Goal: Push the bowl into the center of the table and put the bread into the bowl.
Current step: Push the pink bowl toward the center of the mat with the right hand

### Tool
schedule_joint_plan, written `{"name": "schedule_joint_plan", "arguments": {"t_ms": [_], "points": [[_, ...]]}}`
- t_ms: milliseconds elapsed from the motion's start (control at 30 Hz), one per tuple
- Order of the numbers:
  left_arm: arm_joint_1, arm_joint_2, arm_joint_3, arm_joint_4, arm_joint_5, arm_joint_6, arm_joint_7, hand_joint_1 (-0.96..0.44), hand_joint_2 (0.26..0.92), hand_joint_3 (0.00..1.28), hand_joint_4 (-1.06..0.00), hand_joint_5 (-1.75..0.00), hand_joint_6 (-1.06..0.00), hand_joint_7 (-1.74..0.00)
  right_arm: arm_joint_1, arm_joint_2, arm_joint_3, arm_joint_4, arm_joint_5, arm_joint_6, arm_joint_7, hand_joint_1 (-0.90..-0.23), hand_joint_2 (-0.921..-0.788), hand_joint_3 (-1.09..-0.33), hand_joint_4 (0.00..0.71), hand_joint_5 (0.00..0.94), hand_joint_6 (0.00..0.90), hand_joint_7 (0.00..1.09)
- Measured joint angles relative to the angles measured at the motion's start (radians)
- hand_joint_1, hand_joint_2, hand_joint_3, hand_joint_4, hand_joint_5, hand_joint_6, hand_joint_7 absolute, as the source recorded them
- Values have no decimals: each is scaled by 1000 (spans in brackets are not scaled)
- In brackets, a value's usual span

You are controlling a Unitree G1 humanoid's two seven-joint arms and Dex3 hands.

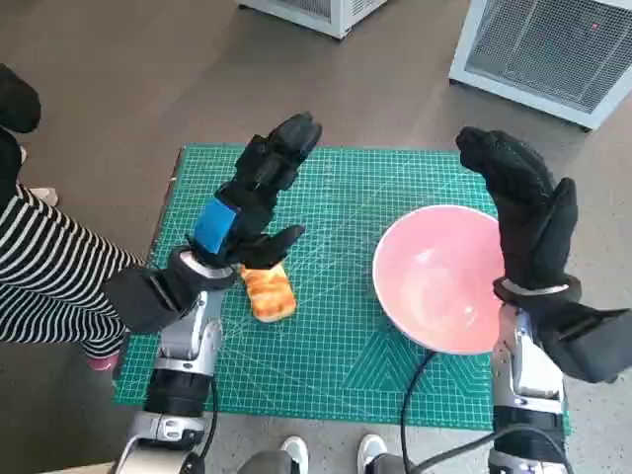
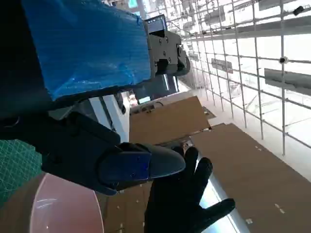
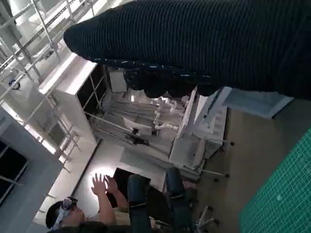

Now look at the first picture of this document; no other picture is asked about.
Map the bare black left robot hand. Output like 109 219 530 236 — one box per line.
185 112 325 272

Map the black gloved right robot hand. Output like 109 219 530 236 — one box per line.
454 125 580 293

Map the long braided toy bread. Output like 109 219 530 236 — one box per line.
240 261 300 325

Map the pink bowl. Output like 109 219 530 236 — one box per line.
372 204 508 356

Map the green cutting mat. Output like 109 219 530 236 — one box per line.
114 142 574 438

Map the large white mesh cabinet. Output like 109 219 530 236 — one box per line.
447 0 632 132

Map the person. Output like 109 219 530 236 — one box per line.
0 62 149 357

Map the pink shoe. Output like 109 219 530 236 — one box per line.
87 353 122 372

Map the small white mesh cabinet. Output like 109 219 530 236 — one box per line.
235 0 391 41

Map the white shoe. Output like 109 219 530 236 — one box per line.
355 434 389 474
279 434 310 474

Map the dark grey leg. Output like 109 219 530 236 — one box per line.
236 449 292 474
367 453 415 474

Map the beige box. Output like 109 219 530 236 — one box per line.
0 461 119 474

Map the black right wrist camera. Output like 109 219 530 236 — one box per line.
532 295 632 385

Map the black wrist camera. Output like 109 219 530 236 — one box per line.
102 264 192 336
532 295 632 385

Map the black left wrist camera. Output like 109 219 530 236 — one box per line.
102 264 192 336

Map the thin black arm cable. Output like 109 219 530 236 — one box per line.
195 377 221 474

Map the long black arm cable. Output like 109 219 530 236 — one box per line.
399 350 577 474

